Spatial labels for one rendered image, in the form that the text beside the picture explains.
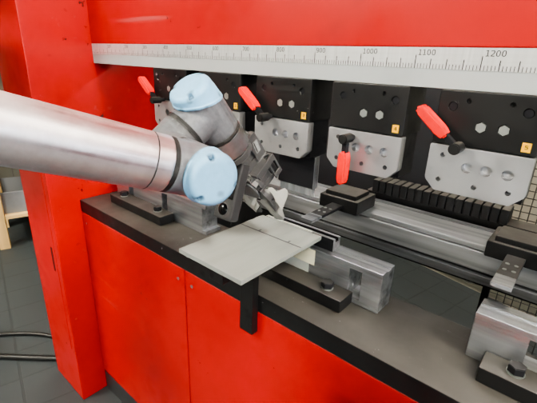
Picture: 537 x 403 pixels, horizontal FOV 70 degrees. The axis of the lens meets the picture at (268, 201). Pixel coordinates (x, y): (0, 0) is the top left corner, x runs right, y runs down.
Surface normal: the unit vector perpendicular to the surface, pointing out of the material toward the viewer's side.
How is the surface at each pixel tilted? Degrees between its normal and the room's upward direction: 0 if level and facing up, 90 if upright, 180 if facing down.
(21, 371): 0
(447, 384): 0
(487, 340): 90
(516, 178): 90
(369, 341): 0
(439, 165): 90
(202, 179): 90
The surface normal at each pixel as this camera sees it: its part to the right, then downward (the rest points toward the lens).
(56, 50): 0.76, 0.25
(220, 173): 0.58, 0.30
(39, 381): 0.04, -0.94
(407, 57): -0.65, 0.24
